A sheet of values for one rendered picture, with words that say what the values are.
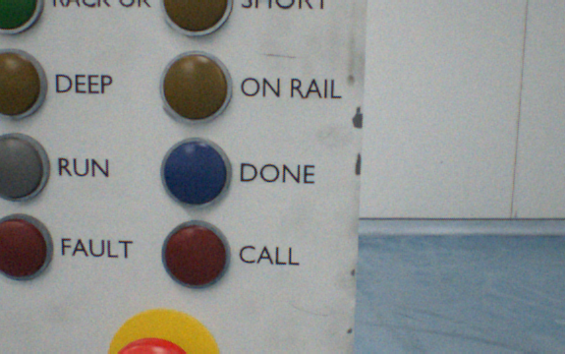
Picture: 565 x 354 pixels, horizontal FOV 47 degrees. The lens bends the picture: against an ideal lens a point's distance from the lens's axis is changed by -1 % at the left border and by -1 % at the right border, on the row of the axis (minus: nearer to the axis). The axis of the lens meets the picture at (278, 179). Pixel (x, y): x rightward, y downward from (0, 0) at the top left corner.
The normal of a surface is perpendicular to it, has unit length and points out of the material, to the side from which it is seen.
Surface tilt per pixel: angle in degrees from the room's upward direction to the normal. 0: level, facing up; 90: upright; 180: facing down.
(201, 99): 93
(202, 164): 88
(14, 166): 89
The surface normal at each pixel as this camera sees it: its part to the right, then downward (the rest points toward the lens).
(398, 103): 0.07, 0.16
